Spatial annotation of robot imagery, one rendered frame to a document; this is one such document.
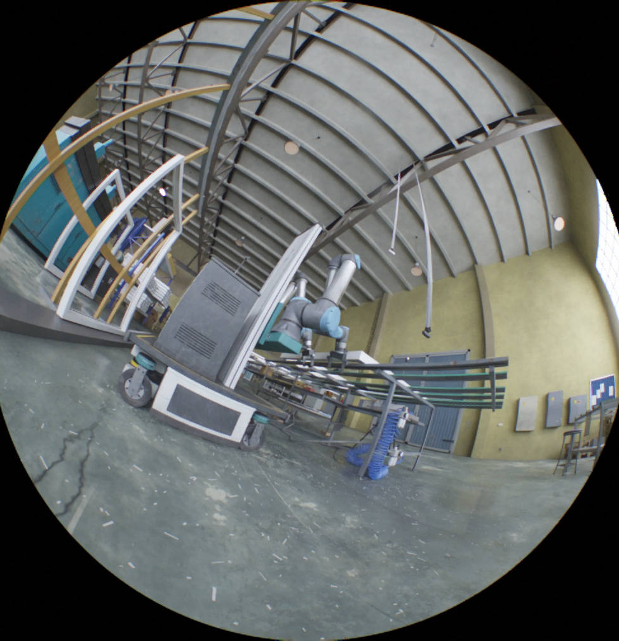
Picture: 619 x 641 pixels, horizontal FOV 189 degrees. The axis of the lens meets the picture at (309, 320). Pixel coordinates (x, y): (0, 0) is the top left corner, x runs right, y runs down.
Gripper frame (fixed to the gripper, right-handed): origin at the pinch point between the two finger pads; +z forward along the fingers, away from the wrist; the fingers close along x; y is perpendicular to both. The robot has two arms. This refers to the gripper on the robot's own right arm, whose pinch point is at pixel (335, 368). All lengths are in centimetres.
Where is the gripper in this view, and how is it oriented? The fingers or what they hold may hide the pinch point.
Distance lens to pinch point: 152.4
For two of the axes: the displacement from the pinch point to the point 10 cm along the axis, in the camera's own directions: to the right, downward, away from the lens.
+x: 6.9, 1.1, -7.2
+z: -1.9, 9.8, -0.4
